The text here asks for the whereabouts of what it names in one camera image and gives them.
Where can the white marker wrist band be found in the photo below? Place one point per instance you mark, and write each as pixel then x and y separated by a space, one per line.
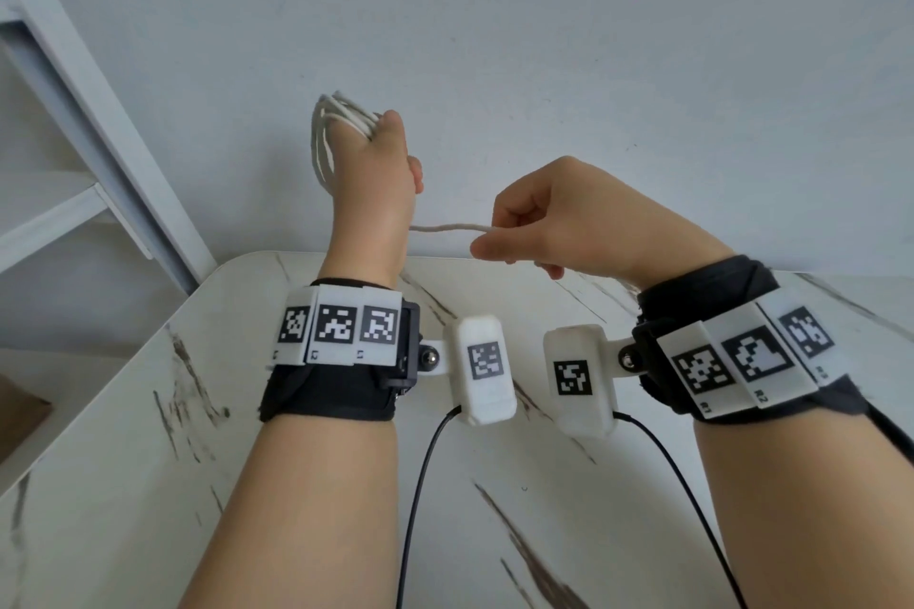
pixel 750 355
pixel 339 327

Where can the white shelf frame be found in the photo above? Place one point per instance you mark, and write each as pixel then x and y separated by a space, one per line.
pixel 86 130

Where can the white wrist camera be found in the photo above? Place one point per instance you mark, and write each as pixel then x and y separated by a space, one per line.
pixel 578 380
pixel 485 369

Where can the person's left hand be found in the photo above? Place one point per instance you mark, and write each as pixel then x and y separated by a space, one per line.
pixel 371 216

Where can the person's right hand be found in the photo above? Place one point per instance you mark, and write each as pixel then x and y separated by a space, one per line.
pixel 607 223

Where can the person's left thumb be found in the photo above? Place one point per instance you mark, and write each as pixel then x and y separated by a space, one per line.
pixel 417 177

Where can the person's left forearm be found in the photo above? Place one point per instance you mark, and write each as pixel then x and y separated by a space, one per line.
pixel 300 508

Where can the person's right thumb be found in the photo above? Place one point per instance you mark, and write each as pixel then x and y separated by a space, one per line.
pixel 508 247

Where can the person's right forearm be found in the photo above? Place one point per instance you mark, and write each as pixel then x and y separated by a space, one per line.
pixel 807 508

